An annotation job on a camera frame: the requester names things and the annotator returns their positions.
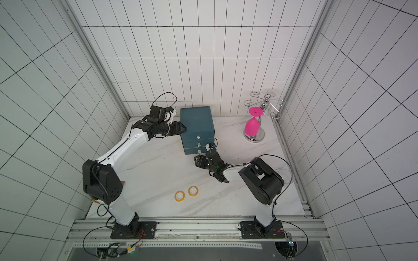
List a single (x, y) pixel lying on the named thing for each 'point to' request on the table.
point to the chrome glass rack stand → (263, 104)
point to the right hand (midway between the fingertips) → (192, 160)
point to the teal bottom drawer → (197, 150)
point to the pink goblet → (252, 125)
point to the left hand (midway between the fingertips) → (181, 132)
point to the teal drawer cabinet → (197, 129)
